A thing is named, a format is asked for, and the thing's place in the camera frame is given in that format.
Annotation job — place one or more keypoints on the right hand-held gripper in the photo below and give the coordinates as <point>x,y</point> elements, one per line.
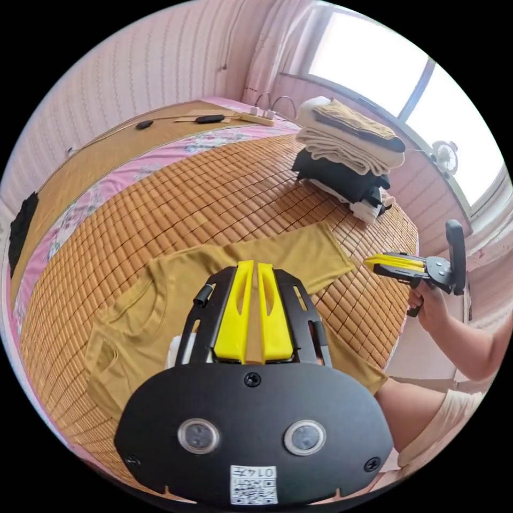
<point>437,273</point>

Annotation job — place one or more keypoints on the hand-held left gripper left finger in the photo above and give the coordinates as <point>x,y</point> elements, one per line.
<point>233,320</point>

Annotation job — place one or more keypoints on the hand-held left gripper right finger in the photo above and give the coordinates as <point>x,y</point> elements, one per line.
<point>273,320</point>

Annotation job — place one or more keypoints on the brown short sleeve shirt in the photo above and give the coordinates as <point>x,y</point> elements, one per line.
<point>132,320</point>

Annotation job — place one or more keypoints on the person's right forearm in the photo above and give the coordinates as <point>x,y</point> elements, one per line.
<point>469,348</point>

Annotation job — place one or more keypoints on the person's right hand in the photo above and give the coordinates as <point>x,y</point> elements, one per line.
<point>427,306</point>

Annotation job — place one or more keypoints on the pile of clothes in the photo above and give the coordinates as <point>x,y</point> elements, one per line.
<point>352,160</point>

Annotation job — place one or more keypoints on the small white fan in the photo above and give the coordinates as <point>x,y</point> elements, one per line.
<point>445,156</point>

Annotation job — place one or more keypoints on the bed with woven mat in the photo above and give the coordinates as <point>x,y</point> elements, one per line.
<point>192,200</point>

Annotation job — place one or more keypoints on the person's body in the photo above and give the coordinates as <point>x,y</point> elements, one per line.
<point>425,417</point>

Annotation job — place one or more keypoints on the beige power strip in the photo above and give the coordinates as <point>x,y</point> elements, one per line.
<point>258,117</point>

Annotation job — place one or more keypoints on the window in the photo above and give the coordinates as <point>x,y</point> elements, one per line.
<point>380,60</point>

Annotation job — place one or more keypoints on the long black oval device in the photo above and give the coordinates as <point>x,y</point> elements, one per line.
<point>208,119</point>

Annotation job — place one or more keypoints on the small black oval device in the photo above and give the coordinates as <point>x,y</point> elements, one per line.
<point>144,125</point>

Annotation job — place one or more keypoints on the black cloth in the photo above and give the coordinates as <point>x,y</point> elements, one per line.
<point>22,232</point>

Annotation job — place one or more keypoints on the pink curtain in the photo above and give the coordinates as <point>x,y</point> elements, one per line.
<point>280,52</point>

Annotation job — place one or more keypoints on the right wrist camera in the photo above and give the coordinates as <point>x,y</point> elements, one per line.
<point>457,252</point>

